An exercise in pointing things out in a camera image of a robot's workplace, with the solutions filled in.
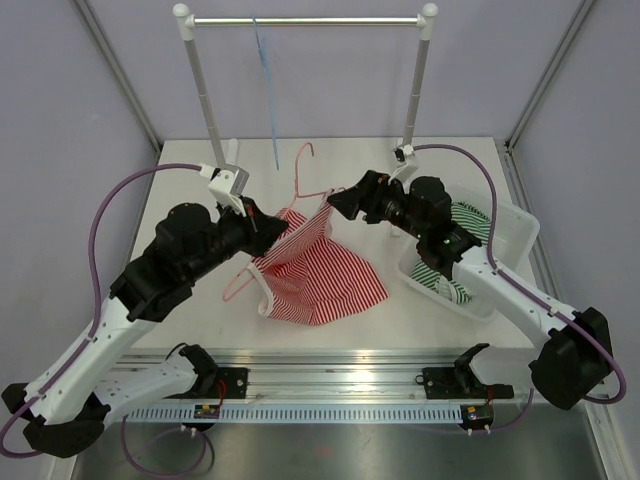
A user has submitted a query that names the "red striped tank top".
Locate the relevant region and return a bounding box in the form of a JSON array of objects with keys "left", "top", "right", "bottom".
[{"left": 248, "top": 196, "right": 388, "bottom": 326}]

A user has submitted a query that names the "white clothes rack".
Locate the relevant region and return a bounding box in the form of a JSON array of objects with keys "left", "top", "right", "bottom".
[{"left": 173, "top": 3, "right": 439, "bottom": 168}]

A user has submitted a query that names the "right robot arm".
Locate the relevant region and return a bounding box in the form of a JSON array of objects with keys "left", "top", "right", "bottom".
[{"left": 328, "top": 170, "right": 620, "bottom": 410}]

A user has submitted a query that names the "clear plastic basket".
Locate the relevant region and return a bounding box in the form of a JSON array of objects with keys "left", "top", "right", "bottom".
[{"left": 396, "top": 184, "right": 539, "bottom": 323}]

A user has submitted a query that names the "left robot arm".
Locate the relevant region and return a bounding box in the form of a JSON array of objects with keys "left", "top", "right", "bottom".
[{"left": 1, "top": 197, "right": 289, "bottom": 458}]

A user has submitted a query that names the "white slotted cable duct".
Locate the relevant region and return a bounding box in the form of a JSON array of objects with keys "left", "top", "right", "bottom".
[{"left": 128, "top": 402, "right": 462, "bottom": 425}]

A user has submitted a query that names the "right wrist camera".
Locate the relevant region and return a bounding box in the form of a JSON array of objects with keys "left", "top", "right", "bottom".
[{"left": 391, "top": 144, "right": 418, "bottom": 183}]

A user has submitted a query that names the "aluminium mounting rail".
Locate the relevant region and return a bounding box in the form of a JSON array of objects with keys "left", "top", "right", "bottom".
[{"left": 99, "top": 349, "right": 551, "bottom": 404}]

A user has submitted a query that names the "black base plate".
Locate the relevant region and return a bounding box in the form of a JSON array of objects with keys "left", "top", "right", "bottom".
[
  {"left": 195, "top": 367, "right": 249, "bottom": 400},
  {"left": 414, "top": 366, "right": 515, "bottom": 400}
]

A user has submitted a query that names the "green striped tank top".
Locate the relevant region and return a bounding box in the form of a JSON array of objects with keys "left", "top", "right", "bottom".
[{"left": 409, "top": 199, "right": 491, "bottom": 306}]

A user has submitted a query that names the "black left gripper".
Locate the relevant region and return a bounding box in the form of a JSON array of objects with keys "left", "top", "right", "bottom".
[{"left": 184, "top": 195, "right": 289, "bottom": 283}]

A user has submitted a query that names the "red wire hanger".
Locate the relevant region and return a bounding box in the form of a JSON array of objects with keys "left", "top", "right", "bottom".
[{"left": 222, "top": 142, "right": 346, "bottom": 303}]

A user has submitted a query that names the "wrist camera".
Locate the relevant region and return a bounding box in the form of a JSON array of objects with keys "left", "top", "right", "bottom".
[
  {"left": 199, "top": 163, "right": 249, "bottom": 217},
  {"left": 391, "top": 144, "right": 418, "bottom": 183}
]

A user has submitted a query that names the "blue wire hanger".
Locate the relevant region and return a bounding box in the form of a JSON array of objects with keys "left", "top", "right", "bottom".
[{"left": 252, "top": 16, "right": 280, "bottom": 170}]

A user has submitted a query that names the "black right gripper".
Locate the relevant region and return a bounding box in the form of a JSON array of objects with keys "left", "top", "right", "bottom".
[{"left": 328, "top": 171, "right": 428, "bottom": 241}]

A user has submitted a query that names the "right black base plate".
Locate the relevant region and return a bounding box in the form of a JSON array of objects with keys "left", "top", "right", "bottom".
[{"left": 414, "top": 366, "right": 515, "bottom": 400}]

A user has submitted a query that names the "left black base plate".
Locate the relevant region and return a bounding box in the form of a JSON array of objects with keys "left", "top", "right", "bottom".
[{"left": 195, "top": 367, "right": 249, "bottom": 400}]

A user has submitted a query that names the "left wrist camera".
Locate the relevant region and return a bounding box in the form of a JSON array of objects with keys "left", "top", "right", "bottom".
[{"left": 199, "top": 163, "right": 249, "bottom": 217}]

